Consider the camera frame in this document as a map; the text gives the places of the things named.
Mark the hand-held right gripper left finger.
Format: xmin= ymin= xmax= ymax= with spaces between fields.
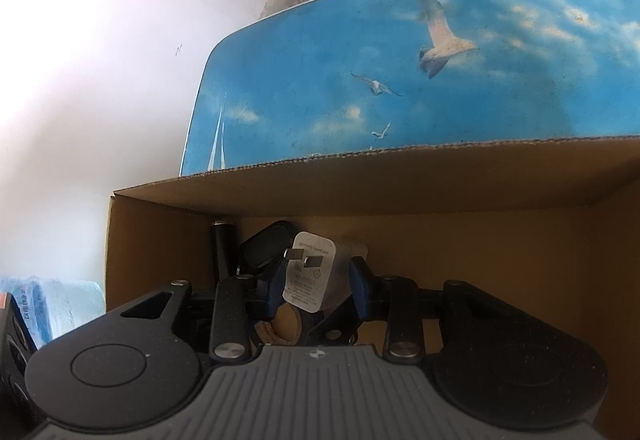
xmin=119 ymin=272 xmax=282 ymax=364

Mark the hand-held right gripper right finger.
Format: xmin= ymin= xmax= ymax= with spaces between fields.
xmin=347 ymin=257 xmax=518 ymax=362

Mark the white charger plug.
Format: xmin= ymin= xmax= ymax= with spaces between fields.
xmin=282 ymin=232 xmax=335 ymax=315

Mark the brown cardboard box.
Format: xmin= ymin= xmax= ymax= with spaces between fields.
xmin=104 ymin=135 xmax=640 ymax=440

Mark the brown tape roll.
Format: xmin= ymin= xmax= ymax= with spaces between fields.
xmin=254 ymin=301 xmax=322 ymax=347

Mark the black cylinder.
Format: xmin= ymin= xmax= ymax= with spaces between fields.
xmin=208 ymin=219 xmax=241 ymax=287

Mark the blue clear plastic bag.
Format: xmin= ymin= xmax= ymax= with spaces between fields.
xmin=0 ymin=274 xmax=108 ymax=352

